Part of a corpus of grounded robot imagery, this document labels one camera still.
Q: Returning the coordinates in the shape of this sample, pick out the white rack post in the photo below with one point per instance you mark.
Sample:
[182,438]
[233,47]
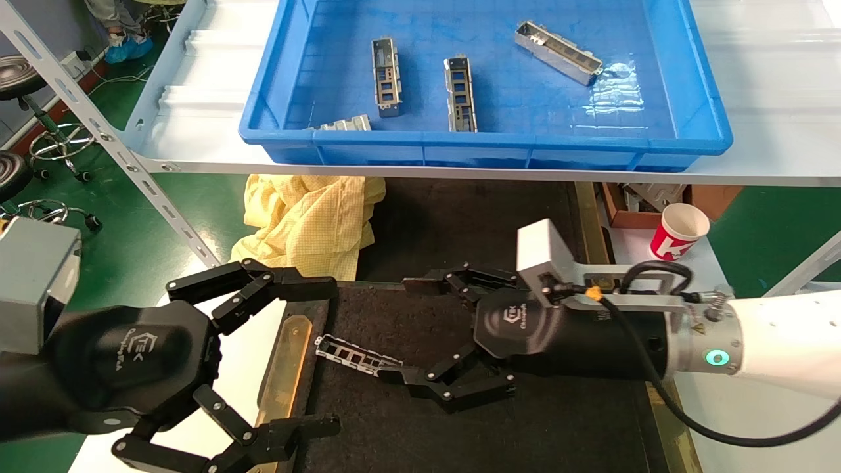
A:
[805,266]

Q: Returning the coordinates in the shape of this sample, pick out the yellow checked cloth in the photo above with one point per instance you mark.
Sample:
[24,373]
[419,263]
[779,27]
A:
[309,223]

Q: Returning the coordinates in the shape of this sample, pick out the brown cardboard box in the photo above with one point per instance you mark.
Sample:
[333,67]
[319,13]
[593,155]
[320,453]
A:
[716,197]

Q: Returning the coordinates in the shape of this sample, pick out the grey perforated rack post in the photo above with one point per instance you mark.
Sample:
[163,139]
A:
[79,105]

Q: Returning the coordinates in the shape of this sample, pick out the blue plastic bin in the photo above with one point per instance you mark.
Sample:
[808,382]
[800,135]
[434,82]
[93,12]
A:
[427,152]

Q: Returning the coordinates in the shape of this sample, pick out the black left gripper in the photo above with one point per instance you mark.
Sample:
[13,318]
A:
[125,361]

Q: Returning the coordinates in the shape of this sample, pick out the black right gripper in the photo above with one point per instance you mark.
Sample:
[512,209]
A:
[591,341]

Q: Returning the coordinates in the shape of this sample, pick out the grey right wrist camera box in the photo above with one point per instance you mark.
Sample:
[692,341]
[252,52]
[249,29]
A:
[542,246]

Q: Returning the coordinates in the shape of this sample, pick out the black felt mat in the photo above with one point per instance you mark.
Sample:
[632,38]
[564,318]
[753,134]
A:
[460,223]
[558,437]

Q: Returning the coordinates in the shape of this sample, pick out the chrome stool base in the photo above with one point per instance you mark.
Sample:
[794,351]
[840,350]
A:
[161,13]

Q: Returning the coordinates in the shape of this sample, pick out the white rack shelf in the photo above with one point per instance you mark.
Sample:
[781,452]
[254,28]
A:
[775,98]

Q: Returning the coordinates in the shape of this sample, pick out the black round stool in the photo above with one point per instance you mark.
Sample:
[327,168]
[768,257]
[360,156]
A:
[10,174]
[16,75]

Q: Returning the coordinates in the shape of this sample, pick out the clear plastic film piece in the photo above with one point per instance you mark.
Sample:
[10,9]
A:
[617,92]

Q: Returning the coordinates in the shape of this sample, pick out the white plastic piece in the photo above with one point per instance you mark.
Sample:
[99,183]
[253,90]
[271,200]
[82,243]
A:
[654,196]

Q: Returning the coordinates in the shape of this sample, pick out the grey metal bracket part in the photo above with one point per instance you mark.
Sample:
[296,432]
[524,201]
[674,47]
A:
[555,56]
[348,123]
[391,362]
[464,127]
[389,110]

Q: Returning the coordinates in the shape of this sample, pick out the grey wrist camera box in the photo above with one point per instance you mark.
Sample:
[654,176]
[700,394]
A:
[33,282]
[542,246]

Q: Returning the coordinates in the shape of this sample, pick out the white power strip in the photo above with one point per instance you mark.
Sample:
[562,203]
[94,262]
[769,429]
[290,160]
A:
[72,62]

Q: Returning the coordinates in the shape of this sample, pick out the red and white paper cup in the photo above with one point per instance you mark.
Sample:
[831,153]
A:
[673,243]

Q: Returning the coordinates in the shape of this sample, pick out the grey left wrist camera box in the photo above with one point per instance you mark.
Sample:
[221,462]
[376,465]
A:
[33,282]

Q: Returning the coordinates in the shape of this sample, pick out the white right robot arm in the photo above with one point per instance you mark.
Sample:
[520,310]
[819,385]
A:
[788,341]

